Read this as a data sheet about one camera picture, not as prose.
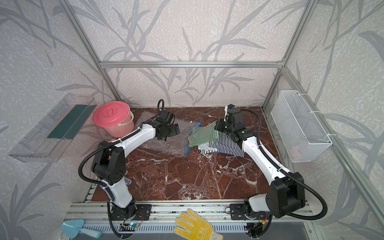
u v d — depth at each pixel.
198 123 1.05
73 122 0.64
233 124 0.61
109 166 0.48
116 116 0.91
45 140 0.64
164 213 0.75
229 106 0.74
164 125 0.71
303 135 0.62
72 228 0.70
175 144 0.97
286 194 0.40
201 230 0.69
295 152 0.73
